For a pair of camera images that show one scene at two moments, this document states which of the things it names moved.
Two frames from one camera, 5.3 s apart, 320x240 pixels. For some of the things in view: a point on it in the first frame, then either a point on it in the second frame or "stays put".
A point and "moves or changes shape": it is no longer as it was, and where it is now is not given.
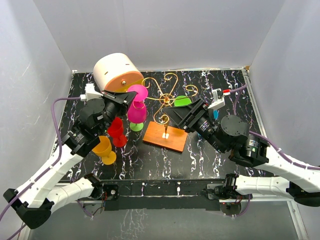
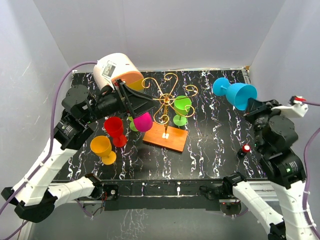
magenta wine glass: x=137 y=112 moves or changes shape
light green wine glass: x=136 y=127 stays put
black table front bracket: x=163 y=195 stays put
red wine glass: x=115 y=130 stays put
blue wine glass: x=216 y=114 -> x=238 y=93
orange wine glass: x=103 y=150 stays put
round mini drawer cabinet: x=116 y=72 stays put
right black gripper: x=179 y=114 -> x=253 y=105
